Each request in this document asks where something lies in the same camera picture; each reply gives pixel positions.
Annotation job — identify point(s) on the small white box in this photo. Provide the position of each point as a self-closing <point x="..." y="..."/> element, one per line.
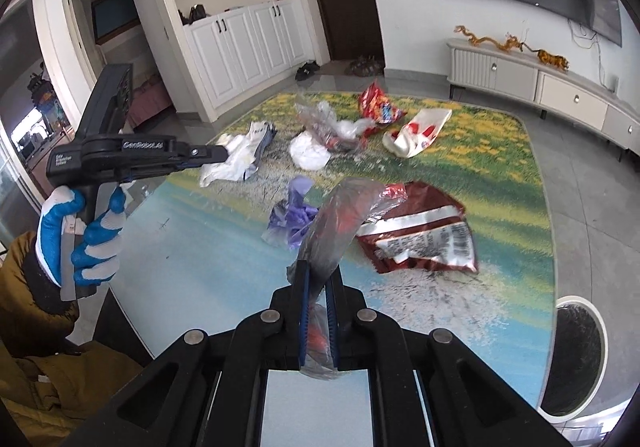
<point x="613" y="82"/>

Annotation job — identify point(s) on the black shoes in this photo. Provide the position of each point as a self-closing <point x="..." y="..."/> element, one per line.
<point x="306" y="71"/>

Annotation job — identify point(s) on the red snack packet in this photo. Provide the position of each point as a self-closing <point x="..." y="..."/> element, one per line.
<point x="377" y="104"/>

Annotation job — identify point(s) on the clear plastic wrapper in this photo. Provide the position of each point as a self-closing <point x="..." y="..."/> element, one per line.
<point x="340" y="212"/>

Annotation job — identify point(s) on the white panelled cabinet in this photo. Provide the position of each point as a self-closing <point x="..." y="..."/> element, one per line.
<point x="235" y="42"/>

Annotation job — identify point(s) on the orange dragon figurine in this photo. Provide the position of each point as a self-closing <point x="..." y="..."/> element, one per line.
<point x="509" y="43"/>
<point x="470" y="37"/>

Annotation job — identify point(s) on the flower printed table mat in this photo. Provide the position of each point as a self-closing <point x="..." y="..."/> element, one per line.
<point x="210" y="247"/>

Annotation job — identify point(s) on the orange tiger figurine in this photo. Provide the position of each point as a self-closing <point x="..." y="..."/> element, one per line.
<point x="552" y="61"/>

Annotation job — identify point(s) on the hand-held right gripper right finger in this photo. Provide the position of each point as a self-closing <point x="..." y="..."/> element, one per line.
<point x="332" y="322"/>

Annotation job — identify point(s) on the white bin with black bag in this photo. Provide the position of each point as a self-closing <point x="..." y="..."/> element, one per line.
<point x="572" y="357"/>

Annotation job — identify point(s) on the white wrapper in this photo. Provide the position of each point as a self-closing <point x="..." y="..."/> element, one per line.
<point x="227" y="164"/>

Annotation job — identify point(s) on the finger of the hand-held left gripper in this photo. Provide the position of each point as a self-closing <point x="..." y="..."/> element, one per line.
<point x="202" y="152"/>

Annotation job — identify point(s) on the dark framed wall panel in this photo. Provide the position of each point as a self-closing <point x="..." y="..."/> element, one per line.
<point x="112" y="14"/>

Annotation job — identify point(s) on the clear bag with red scraps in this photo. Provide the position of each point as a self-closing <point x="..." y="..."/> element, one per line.
<point x="325" y="119"/>

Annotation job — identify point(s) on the white and red plastic bag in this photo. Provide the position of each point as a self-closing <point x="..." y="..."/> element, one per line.
<point x="420" y="132"/>

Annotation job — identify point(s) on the person's left forearm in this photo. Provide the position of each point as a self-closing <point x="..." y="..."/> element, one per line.
<point x="45" y="377"/>

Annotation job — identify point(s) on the white television cabinet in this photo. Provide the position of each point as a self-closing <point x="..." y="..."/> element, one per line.
<point x="505" y="72"/>

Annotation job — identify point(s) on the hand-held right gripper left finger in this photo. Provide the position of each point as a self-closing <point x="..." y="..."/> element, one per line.
<point x="302" y="312"/>

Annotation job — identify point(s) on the white blue printed packet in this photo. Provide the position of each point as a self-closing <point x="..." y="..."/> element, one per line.
<point x="262" y="137"/>

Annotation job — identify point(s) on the brown slippers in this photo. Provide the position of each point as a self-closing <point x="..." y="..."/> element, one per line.
<point x="366" y="66"/>

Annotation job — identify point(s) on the purple plastic bag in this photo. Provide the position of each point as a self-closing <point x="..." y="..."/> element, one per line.
<point x="295" y="214"/>

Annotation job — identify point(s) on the dark red snack bag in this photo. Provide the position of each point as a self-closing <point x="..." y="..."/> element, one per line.
<point x="415" y="227"/>

